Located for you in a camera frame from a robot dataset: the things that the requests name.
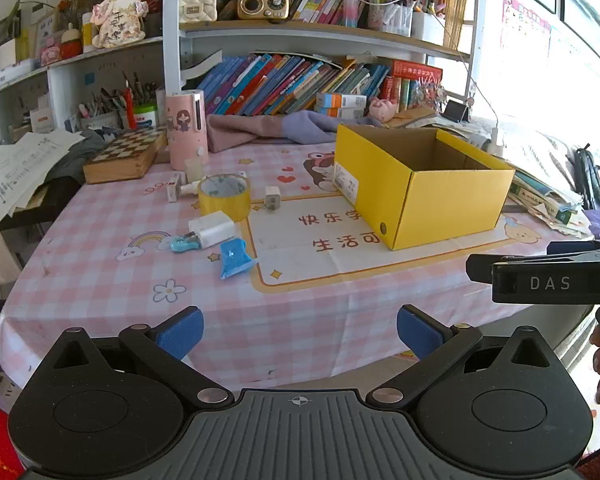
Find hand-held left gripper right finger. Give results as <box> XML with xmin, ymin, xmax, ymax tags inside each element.
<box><xmin>366</xmin><ymin>305</ymin><xmax>556</xmax><ymax>408</ymax></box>

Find wooden chess box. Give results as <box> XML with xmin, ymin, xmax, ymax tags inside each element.
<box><xmin>82</xmin><ymin>127</ymin><xmax>168</xmax><ymax>184</ymax></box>

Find large white charger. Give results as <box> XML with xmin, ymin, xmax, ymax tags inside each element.
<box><xmin>188</xmin><ymin>211</ymin><xmax>237</xmax><ymax>250</ymax></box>

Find pink checked tablecloth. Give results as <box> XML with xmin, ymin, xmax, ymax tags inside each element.
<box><xmin>0</xmin><ymin>137</ymin><xmax>596</xmax><ymax>391</ymax></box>

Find orange and white carton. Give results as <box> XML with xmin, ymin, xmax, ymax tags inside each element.
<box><xmin>314</xmin><ymin>106</ymin><xmax>366</xmax><ymax>120</ymax></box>
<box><xmin>316</xmin><ymin>92</ymin><xmax>368</xmax><ymax>109</ymax></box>

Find small pink pig toy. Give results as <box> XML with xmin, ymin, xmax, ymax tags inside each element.
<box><xmin>369</xmin><ymin>97</ymin><xmax>398</xmax><ymax>123</ymax></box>

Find black bag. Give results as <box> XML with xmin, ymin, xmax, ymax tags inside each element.
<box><xmin>575</xmin><ymin>145</ymin><xmax>600</xmax><ymax>211</ymax></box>

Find white metal bookshelf frame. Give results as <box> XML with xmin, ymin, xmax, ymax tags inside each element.
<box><xmin>162</xmin><ymin>0</ymin><xmax>481</xmax><ymax>106</ymax></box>

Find holder of marker pens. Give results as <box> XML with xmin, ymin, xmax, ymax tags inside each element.
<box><xmin>367</xmin><ymin>2</ymin><xmax>413</xmax><ymax>36</ymax></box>

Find white storage box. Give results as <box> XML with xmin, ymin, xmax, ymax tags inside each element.
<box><xmin>412</xmin><ymin>10</ymin><xmax>446</xmax><ymax>43</ymax></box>

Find white and red carton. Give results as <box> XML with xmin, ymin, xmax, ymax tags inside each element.
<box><xmin>30</xmin><ymin>107</ymin><xmax>56</xmax><ymax>133</ymax></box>

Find holder of pens and brushes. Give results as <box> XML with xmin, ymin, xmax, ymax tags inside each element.
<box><xmin>77</xmin><ymin>72</ymin><xmax>166</xmax><ymax>131</ymax></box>

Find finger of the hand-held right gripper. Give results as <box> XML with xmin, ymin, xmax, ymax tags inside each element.
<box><xmin>547</xmin><ymin>239</ymin><xmax>600</xmax><ymax>256</ymax></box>
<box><xmin>466</xmin><ymin>254</ymin><xmax>600</xmax><ymax>305</ymax></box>

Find white and yellow bottle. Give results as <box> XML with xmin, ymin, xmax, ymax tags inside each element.
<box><xmin>81</xmin><ymin>10</ymin><xmax>98</xmax><ymax>53</ymax></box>

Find black electric keyboard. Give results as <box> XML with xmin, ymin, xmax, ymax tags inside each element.
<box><xmin>0</xmin><ymin>175</ymin><xmax>83</xmax><ymax>231</ymax></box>

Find pink wall poster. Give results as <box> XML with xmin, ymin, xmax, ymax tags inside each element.
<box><xmin>500</xmin><ymin>0</ymin><xmax>553</xmax><ymax>61</ymax></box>

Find gold retro radio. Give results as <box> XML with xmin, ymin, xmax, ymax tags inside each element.
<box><xmin>237</xmin><ymin>0</ymin><xmax>291</xmax><ymax>21</ymax></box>

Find dark grey cloth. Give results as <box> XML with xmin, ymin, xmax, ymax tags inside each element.
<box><xmin>45</xmin><ymin>130</ymin><xmax>111</xmax><ymax>181</ymax></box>

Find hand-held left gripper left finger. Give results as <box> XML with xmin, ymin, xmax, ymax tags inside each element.
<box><xmin>42</xmin><ymin>306</ymin><xmax>236</xmax><ymax>408</ymax></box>

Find pile of sheet music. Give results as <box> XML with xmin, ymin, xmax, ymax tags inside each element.
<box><xmin>0</xmin><ymin>130</ymin><xmax>86</xmax><ymax>221</ymax></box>

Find white oblong device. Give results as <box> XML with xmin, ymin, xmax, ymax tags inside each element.
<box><xmin>0</xmin><ymin>60</ymin><xmax>38</xmax><ymax>86</ymax></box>

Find light blue small toy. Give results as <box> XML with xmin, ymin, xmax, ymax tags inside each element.
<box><xmin>170</xmin><ymin>234</ymin><xmax>201</xmax><ymax>253</ymax></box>

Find yellow cardboard box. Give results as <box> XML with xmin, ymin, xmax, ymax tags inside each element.
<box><xmin>334</xmin><ymin>124</ymin><xmax>516</xmax><ymax>252</ymax></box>

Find green lid jar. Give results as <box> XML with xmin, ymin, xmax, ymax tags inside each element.
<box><xmin>132</xmin><ymin>104</ymin><xmax>158</xmax><ymax>130</ymax></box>

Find white cubby shelf unit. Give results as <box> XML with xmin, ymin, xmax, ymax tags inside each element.
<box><xmin>0</xmin><ymin>35</ymin><xmax>166</xmax><ymax>153</ymax></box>

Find dark picture frame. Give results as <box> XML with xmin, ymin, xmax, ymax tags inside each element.
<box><xmin>0</xmin><ymin>12</ymin><xmax>21</xmax><ymax>51</ymax></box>

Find pink cartoon cylinder container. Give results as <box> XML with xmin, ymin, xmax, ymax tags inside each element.
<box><xmin>166</xmin><ymin>88</ymin><xmax>210</xmax><ymax>172</ymax></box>

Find small white glue bottle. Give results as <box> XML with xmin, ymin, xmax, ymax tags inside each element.
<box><xmin>166</xmin><ymin>180</ymin><xmax>201</xmax><ymax>204</ymax></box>

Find yellow tape roll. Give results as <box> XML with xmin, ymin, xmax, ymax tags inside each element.
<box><xmin>198</xmin><ymin>172</ymin><xmax>252</xmax><ymax>222</ymax></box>

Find mauve and lavender cloth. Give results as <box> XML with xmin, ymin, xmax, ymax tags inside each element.
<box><xmin>207</xmin><ymin>110</ymin><xmax>383</xmax><ymax>153</ymax></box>

